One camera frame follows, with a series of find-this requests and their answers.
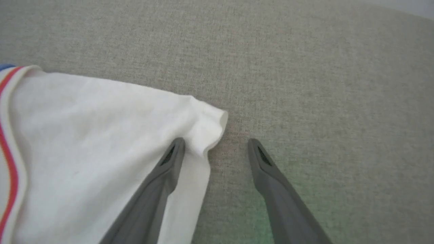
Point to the grey fabric sofa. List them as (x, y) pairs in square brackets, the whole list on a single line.
[(305, 84)]

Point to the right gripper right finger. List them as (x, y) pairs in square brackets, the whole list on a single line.
[(284, 217)]

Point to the blue white sports shirt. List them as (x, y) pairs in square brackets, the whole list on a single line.
[(84, 142)]

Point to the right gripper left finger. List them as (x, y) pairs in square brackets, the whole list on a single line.
[(149, 210)]

